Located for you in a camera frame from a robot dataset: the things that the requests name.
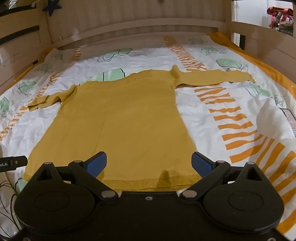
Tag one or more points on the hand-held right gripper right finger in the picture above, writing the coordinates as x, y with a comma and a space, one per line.
200, 163

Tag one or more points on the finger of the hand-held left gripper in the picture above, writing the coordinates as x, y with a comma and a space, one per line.
13, 161

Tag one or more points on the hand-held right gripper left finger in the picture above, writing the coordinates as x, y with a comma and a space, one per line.
97, 162

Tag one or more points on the yellow knitted sweater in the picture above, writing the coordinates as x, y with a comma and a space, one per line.
138, 120

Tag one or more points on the white sheet label tag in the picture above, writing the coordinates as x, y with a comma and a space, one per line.
290, 118

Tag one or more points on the white leaf-print bed sheet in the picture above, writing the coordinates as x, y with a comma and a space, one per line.
150, 58

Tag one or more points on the blue star decoration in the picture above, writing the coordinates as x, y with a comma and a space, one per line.
52, 7

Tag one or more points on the light wooden bed frame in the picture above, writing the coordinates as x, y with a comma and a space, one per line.
138, 25

